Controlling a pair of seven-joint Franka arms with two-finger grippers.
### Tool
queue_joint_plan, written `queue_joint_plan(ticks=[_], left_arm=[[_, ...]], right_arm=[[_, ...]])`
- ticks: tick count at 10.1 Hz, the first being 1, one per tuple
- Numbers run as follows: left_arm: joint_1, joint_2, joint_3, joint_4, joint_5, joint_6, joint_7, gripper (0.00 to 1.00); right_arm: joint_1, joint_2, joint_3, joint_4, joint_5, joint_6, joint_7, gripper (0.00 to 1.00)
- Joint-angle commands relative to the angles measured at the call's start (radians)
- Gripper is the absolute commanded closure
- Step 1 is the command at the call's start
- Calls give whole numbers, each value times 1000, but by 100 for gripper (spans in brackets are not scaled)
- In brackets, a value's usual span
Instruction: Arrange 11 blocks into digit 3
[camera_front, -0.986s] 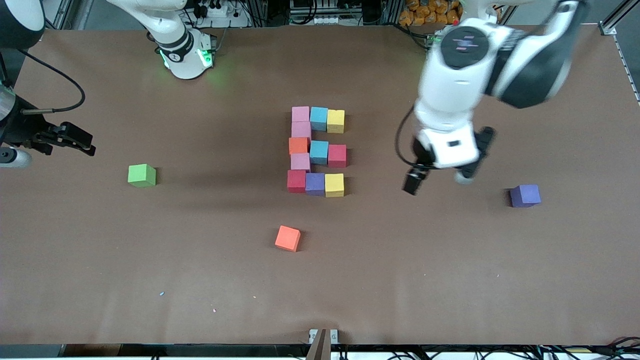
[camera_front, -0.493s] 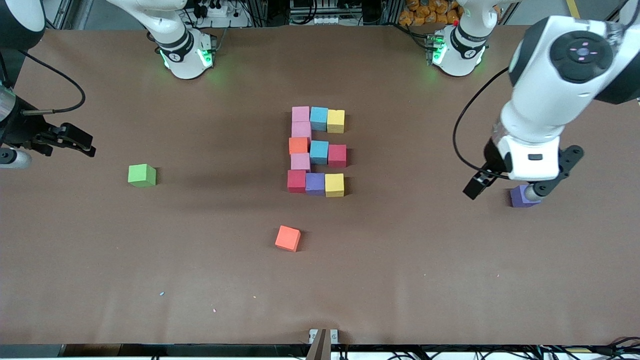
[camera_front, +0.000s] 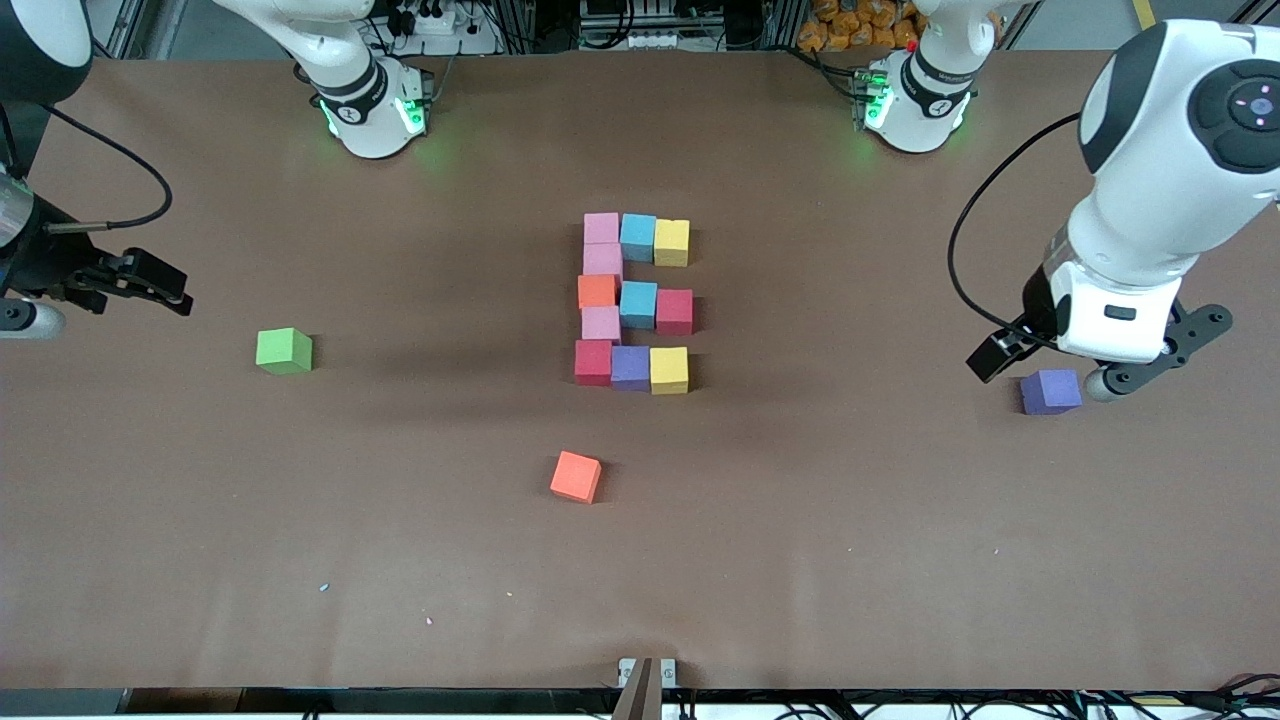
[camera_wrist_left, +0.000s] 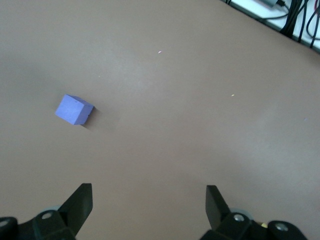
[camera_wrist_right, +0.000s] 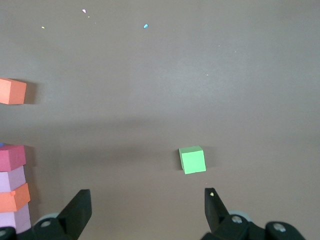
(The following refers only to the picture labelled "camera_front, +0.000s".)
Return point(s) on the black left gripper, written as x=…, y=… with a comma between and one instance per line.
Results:
x=1033, y=303

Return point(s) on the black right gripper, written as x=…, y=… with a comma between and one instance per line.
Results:
x=48, y=265

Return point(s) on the red foam cube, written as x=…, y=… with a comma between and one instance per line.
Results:
x=674, y=312
x=593, y=363

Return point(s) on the yellow foam cube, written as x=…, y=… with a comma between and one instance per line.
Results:
x=669, y=370
x=671, y=243

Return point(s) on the cyan foam cube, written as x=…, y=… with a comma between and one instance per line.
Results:
x=637, y=237
x=638, y=304

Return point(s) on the purple foam cube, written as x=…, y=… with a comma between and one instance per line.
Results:
x=631, y=369
x=1050, y=391

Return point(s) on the pink foam cube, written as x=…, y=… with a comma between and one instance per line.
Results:
x=601, y=324
x=601, y=228
x=602, y=260

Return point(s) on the orange foam cube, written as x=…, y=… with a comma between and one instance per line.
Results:
x=576, y=476
x=597, y=291

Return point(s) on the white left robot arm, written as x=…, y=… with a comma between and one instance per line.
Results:
x=1160, y=180

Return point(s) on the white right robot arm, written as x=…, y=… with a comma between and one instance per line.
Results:
x=345, y=70

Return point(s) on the green foam cube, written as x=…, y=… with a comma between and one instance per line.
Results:
x=283, y=351

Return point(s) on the orange fruit pile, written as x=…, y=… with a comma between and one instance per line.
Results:
x=850, y=25

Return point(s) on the white power strip with plugs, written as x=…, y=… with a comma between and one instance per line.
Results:
x=432, y=20

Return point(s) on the aluminium frame post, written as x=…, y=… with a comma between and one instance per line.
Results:
x=1250, y=12

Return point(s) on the metal table edge bracket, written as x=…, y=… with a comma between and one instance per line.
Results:
x=626, y=670

